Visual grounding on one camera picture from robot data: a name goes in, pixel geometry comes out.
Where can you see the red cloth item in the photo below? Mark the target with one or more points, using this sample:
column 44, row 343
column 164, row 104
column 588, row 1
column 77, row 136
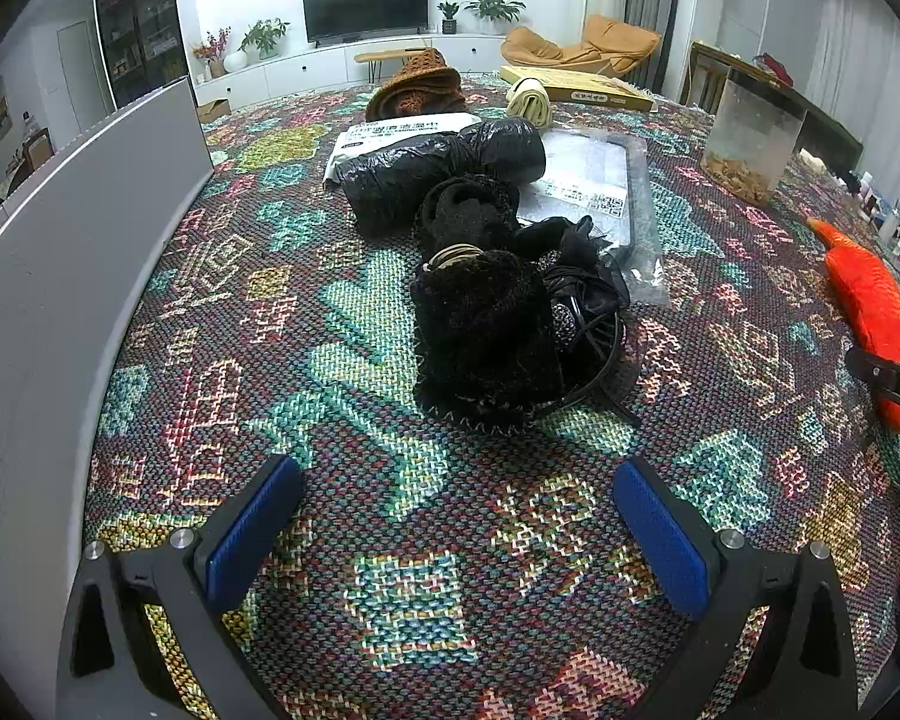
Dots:
column 776, row 67

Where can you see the black plastic bag roll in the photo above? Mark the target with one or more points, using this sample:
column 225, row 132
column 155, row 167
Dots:
column 412, row 180

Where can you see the bushy green potted plant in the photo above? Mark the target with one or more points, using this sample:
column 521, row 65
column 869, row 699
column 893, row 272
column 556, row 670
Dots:
column 264, row 36

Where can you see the dark glass display cabinet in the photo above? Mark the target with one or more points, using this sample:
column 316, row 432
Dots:
column 139, row 22

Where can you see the clear plastic container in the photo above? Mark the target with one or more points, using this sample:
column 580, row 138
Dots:
column 754, row 135

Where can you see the wooden sideboard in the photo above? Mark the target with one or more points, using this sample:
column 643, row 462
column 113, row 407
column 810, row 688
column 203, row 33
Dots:
column 810, row 109

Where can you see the orange lounge chair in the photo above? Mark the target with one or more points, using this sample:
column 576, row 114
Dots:
column 577, row 45

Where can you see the wooden coffee table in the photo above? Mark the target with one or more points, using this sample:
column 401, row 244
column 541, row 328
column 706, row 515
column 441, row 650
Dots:
column 386, row 58

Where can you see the colourful woven printed blanket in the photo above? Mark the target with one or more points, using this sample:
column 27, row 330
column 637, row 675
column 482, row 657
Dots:
column 345, row 360

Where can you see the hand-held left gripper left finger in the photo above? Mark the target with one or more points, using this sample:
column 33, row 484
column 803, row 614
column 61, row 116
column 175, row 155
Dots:
column 251, row 532

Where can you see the white television cabinet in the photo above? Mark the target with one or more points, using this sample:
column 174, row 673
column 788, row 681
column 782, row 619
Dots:
column 330, row 64

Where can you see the white vase with red flowers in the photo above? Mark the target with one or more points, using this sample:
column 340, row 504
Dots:
column 225, row 52

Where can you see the cardboard box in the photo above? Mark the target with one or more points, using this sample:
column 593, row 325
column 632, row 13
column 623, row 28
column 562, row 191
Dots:
column 214, row 109

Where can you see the pile of toys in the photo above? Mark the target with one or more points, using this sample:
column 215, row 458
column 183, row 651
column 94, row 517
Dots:
column 892, row 221

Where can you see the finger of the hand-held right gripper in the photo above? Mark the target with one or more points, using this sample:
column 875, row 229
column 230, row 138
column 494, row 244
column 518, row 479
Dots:
column 870, row 369

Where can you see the large green potted plant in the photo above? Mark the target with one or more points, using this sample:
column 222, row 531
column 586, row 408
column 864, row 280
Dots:
column 495, row 4

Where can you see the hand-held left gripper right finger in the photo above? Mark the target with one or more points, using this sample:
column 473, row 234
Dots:
column 664, row 540

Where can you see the black television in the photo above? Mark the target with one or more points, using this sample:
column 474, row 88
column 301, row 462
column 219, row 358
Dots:
column 366, row 4

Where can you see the cream rolled cloth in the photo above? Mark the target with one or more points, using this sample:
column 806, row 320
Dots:
column 529, row 99

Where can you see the black knitted cloth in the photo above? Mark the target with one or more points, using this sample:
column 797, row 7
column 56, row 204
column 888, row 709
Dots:
column 465, row 214

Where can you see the clear bag with grey packet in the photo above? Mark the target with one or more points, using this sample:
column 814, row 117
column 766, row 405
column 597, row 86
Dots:
column 592, row 172

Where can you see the black knitted hat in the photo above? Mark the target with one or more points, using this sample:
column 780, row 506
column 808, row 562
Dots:
column 480, row 337

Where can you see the black lace cloth bundle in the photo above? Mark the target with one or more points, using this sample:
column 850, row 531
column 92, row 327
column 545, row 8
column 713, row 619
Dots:
column 570, row 255

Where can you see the small green potted plant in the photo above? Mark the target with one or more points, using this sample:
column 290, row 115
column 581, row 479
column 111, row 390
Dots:
column 448, row 15

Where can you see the black headband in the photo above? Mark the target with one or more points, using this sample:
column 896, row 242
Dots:
column 607, row 360

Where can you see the white mail packet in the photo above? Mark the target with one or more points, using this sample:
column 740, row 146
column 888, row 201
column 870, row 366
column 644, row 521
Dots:
column 397, row 131

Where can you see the orange fish plush toy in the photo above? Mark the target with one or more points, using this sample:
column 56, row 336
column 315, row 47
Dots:
column 866, row 300

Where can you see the brown knitted hat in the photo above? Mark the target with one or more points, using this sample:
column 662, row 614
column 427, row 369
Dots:
column 420, row 86

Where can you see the yellow flat box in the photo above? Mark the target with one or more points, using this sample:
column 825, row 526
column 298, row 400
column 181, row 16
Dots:
column 577, row 84

